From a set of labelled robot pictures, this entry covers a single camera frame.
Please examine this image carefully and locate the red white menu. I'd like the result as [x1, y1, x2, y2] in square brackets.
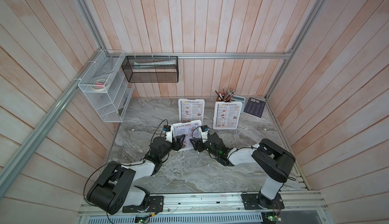
[174, 122, 201, 149]

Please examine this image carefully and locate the dim sum menu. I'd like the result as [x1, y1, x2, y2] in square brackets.
[180, 100, 204, 123]
[215, 103, 242, 128]

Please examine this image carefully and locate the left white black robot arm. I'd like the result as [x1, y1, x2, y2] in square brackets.
[85, 133, 185, 215]

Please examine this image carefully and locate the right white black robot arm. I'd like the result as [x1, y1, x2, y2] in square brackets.
[190, 133, 296, 210]

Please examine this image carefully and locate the red pen cup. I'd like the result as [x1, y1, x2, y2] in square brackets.
[215, 87, 235, 103]

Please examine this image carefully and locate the grey desk calculator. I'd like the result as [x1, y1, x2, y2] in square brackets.
[231, 95, 246, 110]

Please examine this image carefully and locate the dark purple card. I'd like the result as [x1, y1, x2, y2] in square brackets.
[244, 97, 266, 118]

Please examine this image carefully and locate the paper inside black basket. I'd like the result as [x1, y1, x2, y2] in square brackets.
[133, 60, 177, 69]

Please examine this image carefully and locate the tape roll on shelf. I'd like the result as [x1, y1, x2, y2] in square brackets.
[91, 78, 110, 92]

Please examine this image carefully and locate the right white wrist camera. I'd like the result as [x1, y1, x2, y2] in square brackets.
[200, 125, 209, 143]

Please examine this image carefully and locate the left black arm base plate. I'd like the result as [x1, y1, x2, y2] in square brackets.
[122, 195, 164, 213]

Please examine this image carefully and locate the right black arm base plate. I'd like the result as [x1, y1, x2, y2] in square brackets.
[241, 192, 285, 210]

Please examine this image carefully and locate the black mesh wall basket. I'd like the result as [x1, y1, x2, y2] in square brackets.
[122, 55, 179, 83]

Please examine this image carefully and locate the white wire wall shelf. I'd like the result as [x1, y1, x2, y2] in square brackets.
[78, 50, 134, 123]

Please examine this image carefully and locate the aluminium front rail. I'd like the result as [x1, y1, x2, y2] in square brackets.
[77, 190, 329, 217]

